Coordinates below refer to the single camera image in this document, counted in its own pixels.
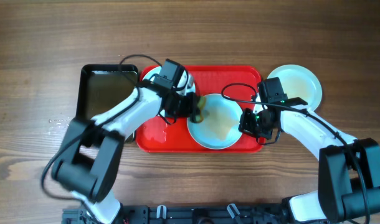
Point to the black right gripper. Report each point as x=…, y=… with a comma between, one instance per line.
x=245, y=125

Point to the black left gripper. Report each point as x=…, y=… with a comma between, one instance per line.
x=191, y=109

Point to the white plate front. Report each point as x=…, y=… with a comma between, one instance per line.
x=298, y=81

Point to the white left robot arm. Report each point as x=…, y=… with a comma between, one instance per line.
x=88, y=160

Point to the red serving tray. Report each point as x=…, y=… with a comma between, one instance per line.
x=155, y=136

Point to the green yellow sponge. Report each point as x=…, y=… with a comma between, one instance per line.
x=198, y=105

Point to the black water basin tray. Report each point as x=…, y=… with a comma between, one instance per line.
x=103, y=86

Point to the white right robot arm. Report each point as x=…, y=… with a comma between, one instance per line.
x=348, y=168

